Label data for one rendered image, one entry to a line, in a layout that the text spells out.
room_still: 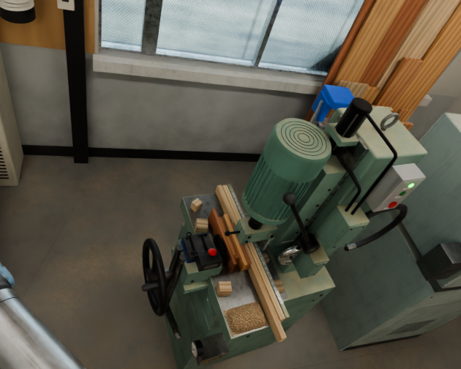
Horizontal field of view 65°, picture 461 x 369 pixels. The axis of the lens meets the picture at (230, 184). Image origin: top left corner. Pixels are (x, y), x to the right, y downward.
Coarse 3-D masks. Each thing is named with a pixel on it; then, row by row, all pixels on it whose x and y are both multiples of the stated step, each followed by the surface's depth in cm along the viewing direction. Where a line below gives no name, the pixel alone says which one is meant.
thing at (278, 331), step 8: (216, 192) 158; (224, 192) 154; (224, 200) 152; (224, 208) 152; (232, 216) 147; (248, 248) 139; (256, 272) 133; (256, 280) 132; (256, 288) 133; (264, 288) 130; (264, 296) 128; (264, 304) 128; (272, 312) 125; (272, 320) 124; (272, 328) 125; (280, 328) 122; (280, 336) 120
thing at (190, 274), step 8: (184, 264) 126; (192, 264) 126; (184, 272) 126; (192, 272) 124; (200, 272) 126; (208, 272) 128; (216, 272) 131; (184, 280) 127; (192, 280) 129; (200, 280) 132
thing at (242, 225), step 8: (240, 224) 130; (248, 224) 130; (264, 224) 132; (240, 232) 131; (248, 232) 128; (256, 232) 129; (264, 232) 131; (272, 232) 133; (240, 240) 131; (248, 240) 131; (256, 240) 134
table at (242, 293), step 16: (208, 208) 152; (192, 224) 144; (208, 224) 146; (224, 272) 134; (240, 272) 136; (192, 288) 130; (208, 288) 134; (240, 288) 132; (224, 304) 126; (240, 304) 128; (224, 320) 123; (224, 336) 124; (240, 336) 121
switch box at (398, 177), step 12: (396, 168) 106; (408, 168) 108; (384, 180) 109; (396, 180) 106; (408, 180) 105; (420, 180) 107; (372, 192) 114; (384, 192) 110; (396, 192) 108; (408, 192) 111; (372, 204) 115; (384, 204) 112
